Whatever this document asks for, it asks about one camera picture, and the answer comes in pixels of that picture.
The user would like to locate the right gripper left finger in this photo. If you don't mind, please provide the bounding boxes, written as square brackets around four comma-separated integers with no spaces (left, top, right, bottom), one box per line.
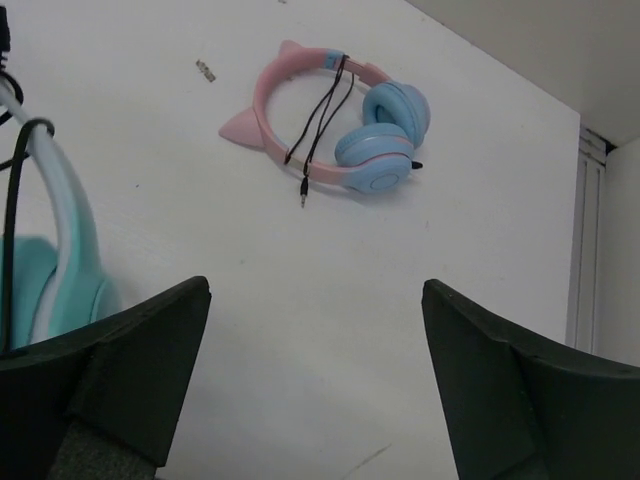
[1,276,211,479]

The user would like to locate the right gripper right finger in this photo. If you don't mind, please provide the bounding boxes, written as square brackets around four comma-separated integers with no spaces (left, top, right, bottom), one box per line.
[422,279,639,479]

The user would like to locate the teal cat ear headphones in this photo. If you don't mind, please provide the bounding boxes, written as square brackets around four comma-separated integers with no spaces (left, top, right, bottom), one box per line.
[1,73,121,352]

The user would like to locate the black teal headphone cable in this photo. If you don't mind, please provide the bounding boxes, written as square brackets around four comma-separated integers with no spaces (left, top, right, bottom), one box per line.
[0,9,56,359]

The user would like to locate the pink blue cat headphones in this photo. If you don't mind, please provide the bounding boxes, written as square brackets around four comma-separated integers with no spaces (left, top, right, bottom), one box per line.
[219,40,431,198]

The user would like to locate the right side aluminium rail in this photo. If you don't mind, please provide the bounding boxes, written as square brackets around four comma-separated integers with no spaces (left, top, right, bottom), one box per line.
[565,126,617,355]

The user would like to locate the black pink headphone cable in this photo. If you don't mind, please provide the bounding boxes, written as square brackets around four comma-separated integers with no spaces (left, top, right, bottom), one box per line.
[283,54,359,210]

